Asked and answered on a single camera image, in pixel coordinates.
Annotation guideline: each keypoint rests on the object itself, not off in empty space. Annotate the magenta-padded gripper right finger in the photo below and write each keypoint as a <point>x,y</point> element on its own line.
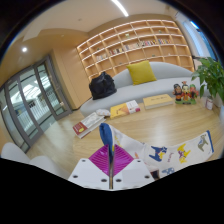
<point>133,173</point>

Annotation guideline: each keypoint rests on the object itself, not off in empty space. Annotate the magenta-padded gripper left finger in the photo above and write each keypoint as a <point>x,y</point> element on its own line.
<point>85,173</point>

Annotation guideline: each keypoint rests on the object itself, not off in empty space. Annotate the white towel with animal prints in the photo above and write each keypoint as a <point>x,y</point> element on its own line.
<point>143,150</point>

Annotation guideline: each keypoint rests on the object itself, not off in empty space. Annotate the white chair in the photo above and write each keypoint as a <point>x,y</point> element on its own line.
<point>13,154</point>
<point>50,166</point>

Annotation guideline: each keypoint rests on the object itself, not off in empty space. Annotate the red and white book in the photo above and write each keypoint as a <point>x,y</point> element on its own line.
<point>87,124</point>

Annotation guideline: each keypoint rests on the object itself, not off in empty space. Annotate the small yellow book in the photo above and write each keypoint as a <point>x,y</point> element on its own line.
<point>118,110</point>

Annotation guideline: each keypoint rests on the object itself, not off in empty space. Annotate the large flat yellow book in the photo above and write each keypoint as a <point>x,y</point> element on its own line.
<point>157,101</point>

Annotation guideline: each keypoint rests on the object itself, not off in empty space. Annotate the light grey sofa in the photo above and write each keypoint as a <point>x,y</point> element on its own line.
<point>140,91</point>

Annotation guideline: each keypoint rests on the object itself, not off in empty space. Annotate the black bag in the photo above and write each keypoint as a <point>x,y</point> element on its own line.
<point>101,86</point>

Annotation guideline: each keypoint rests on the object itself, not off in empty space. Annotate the colourful figurine group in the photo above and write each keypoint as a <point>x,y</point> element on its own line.
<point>185,93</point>

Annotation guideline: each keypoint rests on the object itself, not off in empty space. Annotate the yellow cushion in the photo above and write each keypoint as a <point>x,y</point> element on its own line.
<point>140,72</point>

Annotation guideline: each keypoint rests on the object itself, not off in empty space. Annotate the white cup with red label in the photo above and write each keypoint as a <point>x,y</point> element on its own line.
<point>209,103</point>

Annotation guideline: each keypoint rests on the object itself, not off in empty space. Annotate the green potted plant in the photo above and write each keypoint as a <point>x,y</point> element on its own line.
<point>211,75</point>

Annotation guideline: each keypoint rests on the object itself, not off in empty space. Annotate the window with curtain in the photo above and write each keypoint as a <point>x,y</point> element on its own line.
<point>200,38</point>

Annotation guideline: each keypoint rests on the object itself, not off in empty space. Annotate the long ceiling light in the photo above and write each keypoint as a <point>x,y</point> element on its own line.
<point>120,7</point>

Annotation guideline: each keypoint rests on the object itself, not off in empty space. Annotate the glass door with grey frame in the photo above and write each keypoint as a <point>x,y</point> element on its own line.
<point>30,100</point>

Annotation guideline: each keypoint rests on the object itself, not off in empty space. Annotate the wooden wall shelf unit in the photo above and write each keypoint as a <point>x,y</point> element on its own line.
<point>140,43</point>

